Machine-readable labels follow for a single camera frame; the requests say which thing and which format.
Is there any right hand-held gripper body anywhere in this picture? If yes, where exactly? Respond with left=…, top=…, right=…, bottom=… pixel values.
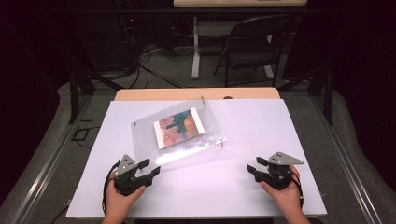
left=254, top=151, right=304, bottom=191

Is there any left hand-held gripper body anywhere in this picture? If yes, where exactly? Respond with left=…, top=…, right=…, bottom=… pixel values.
left=112, top=154, right=148, bottom=197

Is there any person's right hand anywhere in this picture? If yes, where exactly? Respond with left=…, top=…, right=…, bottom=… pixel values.
left=260, top=164, right=304, bottom=217

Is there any white desk with legs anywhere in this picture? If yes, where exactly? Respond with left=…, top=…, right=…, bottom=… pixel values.
left=172, top=0, right=308, bottom=80

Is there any black metal stand frame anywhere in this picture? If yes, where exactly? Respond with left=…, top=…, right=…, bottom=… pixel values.
left=67, top=65, right=126, bottom=125
left=276, top=64, right=334, bottom=126

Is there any white board sheet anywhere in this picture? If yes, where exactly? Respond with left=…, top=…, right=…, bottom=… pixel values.
left=65, top=98, right=328, bottom=219

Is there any person's left hand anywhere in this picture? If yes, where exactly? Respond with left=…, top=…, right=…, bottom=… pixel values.
left=105, top=181, right=147, bottom=217

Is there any dark computer tower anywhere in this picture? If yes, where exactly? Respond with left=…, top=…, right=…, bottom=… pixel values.
left=81, top=14, right=139, bottom=73

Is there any clear acrylic photo frame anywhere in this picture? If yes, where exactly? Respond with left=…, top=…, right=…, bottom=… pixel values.
left=130, top=96, right=228, bottom=171

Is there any aluminium rail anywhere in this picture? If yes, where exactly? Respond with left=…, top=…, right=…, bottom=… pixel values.
left=309, top=92, right=385, bottom=224
left=8, top=92, right=95, bottom=224

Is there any black folding chair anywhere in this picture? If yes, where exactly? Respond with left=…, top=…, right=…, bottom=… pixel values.
left=212, top=13, right=297, bottom=89

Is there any painting print with white border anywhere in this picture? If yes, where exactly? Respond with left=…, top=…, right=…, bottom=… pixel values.
left=153, top=106, right=206, bottom=150

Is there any bundle of black floor cables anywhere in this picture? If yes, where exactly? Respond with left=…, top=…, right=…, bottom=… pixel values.
left=123, top=41, right=185, bottom=90

